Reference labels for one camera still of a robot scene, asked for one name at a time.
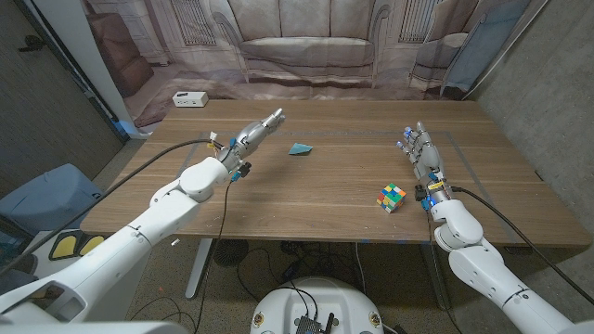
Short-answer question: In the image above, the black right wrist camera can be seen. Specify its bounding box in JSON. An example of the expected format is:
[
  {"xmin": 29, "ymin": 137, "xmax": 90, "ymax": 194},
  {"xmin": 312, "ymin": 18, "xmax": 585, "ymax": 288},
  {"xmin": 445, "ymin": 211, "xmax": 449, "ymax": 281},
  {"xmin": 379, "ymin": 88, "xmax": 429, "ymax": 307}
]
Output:
[{"xmin": 415, "ymin": 184, "xmax": 431, "ymax": 210}]

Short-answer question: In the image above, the yellow foot pedal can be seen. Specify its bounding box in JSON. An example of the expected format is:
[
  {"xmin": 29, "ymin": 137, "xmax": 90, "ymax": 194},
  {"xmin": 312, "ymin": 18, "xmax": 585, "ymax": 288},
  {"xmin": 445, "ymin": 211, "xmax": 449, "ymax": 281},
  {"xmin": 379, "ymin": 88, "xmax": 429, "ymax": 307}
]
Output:
[
  {"xmin": 78, "ymin": 235, "xmax": 107, "ymax": 257},
  {"xmin": 49, "ymin": 234, "xmax": 79, "ymax": 261}
]

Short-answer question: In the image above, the multicoloured puzzle cube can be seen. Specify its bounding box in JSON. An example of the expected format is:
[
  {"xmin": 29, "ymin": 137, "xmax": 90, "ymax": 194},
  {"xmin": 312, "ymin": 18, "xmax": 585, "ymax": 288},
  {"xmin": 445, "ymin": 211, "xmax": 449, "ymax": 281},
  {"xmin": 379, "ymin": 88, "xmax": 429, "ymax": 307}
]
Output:
[{"xmin": 376, "ymin": 182, "xmax": 407, "ymax": 214}]

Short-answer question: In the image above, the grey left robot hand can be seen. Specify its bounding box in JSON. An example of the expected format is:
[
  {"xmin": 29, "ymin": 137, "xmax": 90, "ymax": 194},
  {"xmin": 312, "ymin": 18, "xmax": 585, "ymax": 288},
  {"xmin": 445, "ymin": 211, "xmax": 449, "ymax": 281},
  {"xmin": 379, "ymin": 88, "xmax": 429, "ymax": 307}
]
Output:
[{"xmin": 215, "ymin": 108, "xmax": 287, "ymax": 168}]

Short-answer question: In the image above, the white power strip box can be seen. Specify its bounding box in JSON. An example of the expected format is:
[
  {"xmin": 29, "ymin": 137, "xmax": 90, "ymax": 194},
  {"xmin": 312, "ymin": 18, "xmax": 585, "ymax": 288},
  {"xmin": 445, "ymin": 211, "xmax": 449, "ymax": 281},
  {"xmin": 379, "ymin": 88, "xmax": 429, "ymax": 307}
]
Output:
[{"xmin": 172, "ymin": 91, "xmax": 209, "ymax": 109}]

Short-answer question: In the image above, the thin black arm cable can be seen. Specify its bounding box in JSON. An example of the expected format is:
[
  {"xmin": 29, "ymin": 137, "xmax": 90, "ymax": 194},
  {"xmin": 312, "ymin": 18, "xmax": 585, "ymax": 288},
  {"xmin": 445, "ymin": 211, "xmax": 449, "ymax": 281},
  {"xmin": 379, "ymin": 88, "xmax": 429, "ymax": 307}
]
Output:
[
  {"xmin": 192, "ymin": 178, "xmax": 233, "ymax": 334},
  {"xmin": 425, "ymin": 207, "xmax": 468, "ymax": 334}
]

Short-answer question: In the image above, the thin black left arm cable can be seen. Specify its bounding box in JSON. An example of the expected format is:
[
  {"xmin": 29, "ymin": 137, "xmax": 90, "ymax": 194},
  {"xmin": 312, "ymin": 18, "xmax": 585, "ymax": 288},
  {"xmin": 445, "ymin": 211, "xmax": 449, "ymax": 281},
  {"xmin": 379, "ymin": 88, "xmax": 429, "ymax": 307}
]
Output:
[{"xmin": 192, "ymin": 178, "xmax": 233, "ymax": 334}]

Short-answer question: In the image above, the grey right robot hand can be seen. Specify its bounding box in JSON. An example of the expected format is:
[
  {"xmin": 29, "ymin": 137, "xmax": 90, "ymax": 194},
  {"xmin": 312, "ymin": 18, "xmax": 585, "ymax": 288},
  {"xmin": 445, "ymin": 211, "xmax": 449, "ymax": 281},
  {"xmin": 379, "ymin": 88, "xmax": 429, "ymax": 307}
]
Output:
[{"xmin": 396, "ymin": 121, "xmax": 449, "ymax": 196}]

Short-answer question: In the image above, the black round floor fan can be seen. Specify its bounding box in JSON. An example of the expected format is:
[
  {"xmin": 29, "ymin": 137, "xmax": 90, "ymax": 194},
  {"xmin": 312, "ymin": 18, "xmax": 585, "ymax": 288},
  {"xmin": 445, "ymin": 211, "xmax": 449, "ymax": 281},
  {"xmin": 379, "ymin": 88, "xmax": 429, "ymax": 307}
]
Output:
[{"xmin": 213, "ymin": 238, "xmax": 250, "ymax": 268}]

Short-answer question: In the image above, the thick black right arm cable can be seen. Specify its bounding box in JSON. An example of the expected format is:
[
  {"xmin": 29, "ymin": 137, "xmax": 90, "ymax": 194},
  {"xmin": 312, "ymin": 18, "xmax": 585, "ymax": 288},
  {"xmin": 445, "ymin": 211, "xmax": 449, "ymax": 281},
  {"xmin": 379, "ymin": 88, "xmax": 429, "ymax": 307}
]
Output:
[{"xmin": 449, "ymin": 185, "xmax": 594, "ymax": 306}]

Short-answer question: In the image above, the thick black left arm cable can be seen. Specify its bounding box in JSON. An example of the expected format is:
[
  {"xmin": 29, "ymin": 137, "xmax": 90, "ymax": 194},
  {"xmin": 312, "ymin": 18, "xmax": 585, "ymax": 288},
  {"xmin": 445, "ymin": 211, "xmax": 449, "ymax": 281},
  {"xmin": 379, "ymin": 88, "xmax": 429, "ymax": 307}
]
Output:
[{"xmin": 0, "ymin": 138, "xmax": 219, "ymax": 277}]

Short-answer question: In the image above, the grey tape outline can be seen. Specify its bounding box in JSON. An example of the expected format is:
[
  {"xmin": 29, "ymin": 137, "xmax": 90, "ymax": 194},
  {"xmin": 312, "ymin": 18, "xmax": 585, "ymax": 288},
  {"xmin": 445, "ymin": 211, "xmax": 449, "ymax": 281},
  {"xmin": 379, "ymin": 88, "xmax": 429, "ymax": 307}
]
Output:
[{"xmin": 157, "ymin": 129, "xmax": 519, "ymax": 245}]

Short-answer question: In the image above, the blue sticky note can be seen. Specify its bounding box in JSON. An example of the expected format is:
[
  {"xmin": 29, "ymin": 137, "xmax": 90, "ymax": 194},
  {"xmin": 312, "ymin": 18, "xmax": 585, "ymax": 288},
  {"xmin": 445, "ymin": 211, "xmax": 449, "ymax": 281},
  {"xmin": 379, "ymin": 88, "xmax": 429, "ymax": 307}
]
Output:
[{"xmin": 288, "ymin": 142, "xmax": 315, "ymax": 157}]

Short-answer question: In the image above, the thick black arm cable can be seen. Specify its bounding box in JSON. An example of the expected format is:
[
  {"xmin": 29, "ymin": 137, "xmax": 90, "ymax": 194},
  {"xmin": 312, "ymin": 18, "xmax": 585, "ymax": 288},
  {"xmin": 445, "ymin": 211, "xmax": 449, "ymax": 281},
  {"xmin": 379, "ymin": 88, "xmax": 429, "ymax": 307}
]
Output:
[
  {"xmin": 0, "ymin": 138, "xmax": 219, "ymax": 277},
  {"xmin": 449, "ymin": 185, "xmax": 594, "ymax": 306}
]

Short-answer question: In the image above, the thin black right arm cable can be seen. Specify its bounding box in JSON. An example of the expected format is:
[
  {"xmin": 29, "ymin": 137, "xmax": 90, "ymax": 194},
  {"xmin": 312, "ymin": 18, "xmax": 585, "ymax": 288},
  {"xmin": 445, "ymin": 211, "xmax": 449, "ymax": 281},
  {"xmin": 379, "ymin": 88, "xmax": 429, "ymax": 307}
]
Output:
[{"xmin": 425, "ymin": 207, "xmax": 468, "ymax": 334}]

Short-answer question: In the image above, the blue-grey leaning panel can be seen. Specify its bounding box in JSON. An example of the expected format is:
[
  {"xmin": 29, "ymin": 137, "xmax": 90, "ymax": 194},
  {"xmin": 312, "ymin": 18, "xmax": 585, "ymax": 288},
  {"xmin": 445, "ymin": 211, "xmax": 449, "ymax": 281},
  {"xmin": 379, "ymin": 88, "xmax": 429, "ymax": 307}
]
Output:
[{"xmin": 439, "ymin": 0, "xmax": 533, "ymax": 98}]

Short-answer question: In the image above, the blue padded chair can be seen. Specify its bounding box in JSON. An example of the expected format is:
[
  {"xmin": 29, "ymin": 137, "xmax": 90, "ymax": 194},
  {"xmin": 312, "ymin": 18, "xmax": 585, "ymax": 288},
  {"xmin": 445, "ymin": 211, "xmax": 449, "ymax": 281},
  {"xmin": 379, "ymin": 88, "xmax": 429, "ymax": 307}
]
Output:
[{"xmin": 0, "ymin": 162, "xmax": 102, "ymax": 236}]

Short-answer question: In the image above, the black floor cable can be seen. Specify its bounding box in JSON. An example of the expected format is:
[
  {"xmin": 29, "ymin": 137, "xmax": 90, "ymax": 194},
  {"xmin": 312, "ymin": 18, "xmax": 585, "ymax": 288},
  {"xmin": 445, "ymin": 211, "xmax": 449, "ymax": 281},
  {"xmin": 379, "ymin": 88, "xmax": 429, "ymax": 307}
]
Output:
[{"xmin": 235, "ymin": 247, "xmax": 282, "ymax": 303}]

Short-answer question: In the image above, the printed sofa room backdrop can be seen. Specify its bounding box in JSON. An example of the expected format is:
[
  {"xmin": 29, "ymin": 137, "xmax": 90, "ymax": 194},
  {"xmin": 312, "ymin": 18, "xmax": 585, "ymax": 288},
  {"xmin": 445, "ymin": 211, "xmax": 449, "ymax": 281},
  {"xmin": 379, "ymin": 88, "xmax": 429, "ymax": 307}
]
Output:
[{"xmin": 81, "ymin": 0, "xmax": 551, "ymax": 129}]

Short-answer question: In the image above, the white table leg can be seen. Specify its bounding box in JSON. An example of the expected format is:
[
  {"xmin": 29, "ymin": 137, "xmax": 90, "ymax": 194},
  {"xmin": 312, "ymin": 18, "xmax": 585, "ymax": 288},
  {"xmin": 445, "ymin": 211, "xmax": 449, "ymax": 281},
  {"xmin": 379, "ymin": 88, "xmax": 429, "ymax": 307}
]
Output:
[{"xmin": 185, "ymin": 238, "xmax": 214, "ymax": 301}]

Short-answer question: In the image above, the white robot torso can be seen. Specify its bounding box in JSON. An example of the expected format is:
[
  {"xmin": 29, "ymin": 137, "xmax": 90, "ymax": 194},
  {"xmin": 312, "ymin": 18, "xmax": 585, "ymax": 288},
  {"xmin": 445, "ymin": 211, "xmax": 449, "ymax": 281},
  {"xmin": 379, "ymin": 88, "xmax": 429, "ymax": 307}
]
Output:
[{"xmin": 250, "ymin": 276, "xmax": 385, "ymax": 334}]

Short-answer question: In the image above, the white upright post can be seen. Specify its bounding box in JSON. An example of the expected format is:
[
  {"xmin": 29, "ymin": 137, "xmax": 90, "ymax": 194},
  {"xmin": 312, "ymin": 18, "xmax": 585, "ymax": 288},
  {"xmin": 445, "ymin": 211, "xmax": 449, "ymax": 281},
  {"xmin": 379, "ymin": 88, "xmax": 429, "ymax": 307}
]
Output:
[{"xmin": 32, "ymin": 0, "xmax": 149, "ymax": 139}]

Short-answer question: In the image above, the black door handle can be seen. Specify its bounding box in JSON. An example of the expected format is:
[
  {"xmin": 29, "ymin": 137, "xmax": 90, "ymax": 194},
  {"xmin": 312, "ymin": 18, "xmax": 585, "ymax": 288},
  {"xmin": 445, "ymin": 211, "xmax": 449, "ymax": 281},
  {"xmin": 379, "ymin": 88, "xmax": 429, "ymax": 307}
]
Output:
[{"xmin": 18, "ymin": 34, "xmax": 46, "ymax": 53}]

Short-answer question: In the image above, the grey table leg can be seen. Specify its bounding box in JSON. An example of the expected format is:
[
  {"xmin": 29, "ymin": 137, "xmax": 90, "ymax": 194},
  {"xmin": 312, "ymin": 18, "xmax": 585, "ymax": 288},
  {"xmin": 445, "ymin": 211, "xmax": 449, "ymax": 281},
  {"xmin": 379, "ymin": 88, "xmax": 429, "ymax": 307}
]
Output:
[{"xmin": 420, "ymin": 243, "xmax": 452, "ymax": 311}]

